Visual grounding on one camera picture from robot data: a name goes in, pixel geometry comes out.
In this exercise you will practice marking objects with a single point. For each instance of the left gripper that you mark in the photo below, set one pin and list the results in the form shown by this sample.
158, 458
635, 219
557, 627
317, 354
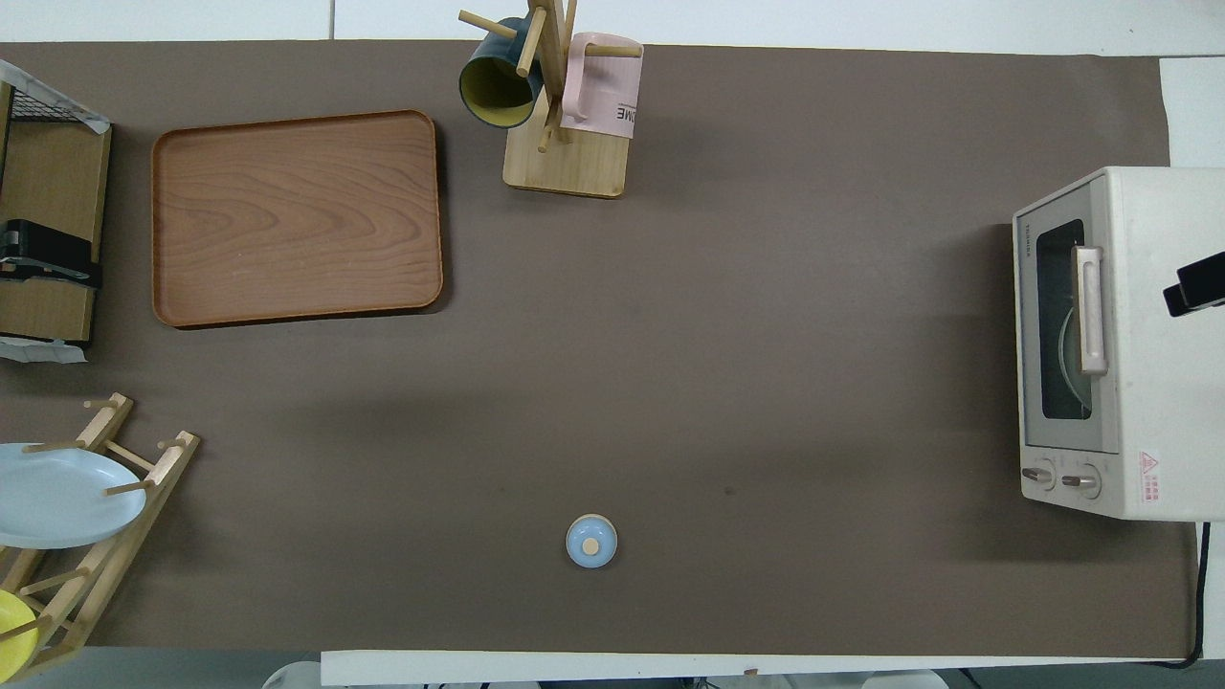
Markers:
21, 244

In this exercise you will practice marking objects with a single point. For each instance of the small blue lid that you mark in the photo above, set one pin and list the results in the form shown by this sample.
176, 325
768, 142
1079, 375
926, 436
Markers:
590, 545

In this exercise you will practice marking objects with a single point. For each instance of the wooden mug tree stand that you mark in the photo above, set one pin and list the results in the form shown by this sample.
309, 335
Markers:
574, 167

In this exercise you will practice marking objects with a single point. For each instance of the white toaster oven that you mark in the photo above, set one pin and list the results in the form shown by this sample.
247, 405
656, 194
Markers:
1148, 383

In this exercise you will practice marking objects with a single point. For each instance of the mint green plate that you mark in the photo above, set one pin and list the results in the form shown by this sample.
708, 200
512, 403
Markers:
1072, 373

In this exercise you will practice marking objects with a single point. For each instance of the light blue plate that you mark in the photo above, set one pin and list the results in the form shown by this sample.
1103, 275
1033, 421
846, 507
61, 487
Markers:
57, 498

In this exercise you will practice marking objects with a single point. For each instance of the beige oven knob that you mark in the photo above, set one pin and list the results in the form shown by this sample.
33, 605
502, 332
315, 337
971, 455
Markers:
1080, 481
1038, 474

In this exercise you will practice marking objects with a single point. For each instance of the brown table mat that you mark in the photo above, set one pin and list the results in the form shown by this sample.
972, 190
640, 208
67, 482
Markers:
670, 383

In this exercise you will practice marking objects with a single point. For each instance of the brown wooden tray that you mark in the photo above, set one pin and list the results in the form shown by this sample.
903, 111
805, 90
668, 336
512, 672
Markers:
297, 220

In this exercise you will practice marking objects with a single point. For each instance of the wooden dish rack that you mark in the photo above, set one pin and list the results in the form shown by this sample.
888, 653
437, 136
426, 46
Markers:
172, 464

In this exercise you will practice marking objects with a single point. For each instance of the yellow plate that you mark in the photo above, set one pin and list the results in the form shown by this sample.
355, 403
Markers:
11, 632

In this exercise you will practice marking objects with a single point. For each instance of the wooden two-tier shelf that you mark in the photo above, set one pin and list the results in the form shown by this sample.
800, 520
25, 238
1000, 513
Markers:
48, 172

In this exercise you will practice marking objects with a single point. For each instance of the dark blue mug yellow inside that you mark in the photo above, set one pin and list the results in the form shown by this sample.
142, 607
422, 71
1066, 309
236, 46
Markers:
493, 91

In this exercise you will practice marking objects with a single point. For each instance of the pink mug with lettering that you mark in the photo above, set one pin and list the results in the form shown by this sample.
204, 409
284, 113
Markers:
612, 96

